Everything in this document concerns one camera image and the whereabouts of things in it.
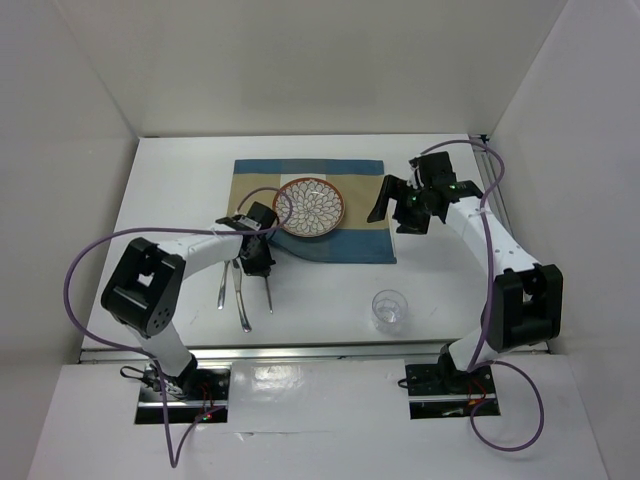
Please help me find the silver spoon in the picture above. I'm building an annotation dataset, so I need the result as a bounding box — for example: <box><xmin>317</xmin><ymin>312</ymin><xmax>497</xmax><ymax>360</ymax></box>
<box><xmin>264</xmin><ymin>276</ymin><xmax>274</xmax><ymax>314</ymax></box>

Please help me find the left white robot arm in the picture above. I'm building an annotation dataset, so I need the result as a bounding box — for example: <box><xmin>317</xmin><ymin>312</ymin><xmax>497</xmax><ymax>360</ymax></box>
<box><xmin>101</xmin><ymin>202</ymin><xmax>278</xmax><ymax>399</ymax></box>

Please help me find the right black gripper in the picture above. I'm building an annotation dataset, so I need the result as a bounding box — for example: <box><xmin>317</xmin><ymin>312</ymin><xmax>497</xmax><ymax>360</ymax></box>
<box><xmin>367</xmin><ymin>174</ymin><xmax>434</xmax><ymax>235</ymax></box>

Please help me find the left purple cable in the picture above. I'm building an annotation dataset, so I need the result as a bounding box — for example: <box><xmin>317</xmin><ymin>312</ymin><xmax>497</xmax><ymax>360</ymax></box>
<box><xmin>62</xmin><ymin>186</ymin><xmax>294</xmax><ymax>469</ymax></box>

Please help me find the floral ceramic plate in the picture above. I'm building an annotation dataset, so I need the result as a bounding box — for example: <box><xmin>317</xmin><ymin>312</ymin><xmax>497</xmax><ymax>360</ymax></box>
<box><xmin>272</xmin><ymin>177</ymin><xmax>346</xmax><ymax>238</ymax></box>

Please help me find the clear drinking glass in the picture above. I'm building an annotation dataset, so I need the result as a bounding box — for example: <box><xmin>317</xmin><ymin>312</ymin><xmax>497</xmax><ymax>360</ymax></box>
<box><xmin>371</xmin><ymin>289</ymin><xmax>409</xmax><ymax>335</ymax></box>

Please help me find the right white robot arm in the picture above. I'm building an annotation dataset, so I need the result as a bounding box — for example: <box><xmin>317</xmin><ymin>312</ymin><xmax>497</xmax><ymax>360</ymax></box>
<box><xmin>367</xmin><ymin>152</ymin><xmax>563</xmax><ymax>393</ymax></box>

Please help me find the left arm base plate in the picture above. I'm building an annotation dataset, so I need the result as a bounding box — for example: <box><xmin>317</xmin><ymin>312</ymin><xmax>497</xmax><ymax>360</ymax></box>
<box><xmin>120</xmin><ymin>365</ymin><xmax>231</xmax><ymax>425</ymax></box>

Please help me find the silver fork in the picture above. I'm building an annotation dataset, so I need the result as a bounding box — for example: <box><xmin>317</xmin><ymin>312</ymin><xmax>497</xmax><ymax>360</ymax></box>
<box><xmin>217</xmin><ymin>261</ymin><xmax>230</xmax><ymax>310</ymax></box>

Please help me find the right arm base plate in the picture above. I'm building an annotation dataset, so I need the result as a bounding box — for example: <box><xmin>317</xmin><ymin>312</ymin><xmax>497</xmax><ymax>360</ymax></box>
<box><xmin>397</xmin><ymin>364</ymin><xmax>501</xmax><ymax>420</ymax></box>

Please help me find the front aluminium rail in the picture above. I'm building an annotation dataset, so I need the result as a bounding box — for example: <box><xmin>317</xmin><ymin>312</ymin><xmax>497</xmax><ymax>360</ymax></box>
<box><xmin>78</xmin><ymin>339</ymin><xmax>551</xmax><ymax>364</ymax></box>

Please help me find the right aluminium rail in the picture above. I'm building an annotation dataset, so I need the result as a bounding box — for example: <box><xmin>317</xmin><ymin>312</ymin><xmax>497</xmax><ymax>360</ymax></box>
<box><xmin>468</xmin><ymin>132</ymin><xmax>551</xmax><ymax>354</ymax></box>

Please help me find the silver knife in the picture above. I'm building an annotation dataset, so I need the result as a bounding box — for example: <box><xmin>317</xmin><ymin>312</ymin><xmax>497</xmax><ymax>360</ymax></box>
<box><xmin>232</xmin><ymin>259</ymin><xmax>252</xmax><ymax>333</ymax></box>

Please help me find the aluminium rail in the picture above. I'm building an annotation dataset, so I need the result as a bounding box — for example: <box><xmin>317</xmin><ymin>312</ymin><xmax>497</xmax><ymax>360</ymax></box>
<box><xmin>468</xmin><ymin>132</ymin><xmax>551</xmax><ymax>354</ymax></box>
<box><xmin>78</xmin><ymin>339</ymin><xmax>551</xmax><ymax>364</ymax></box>

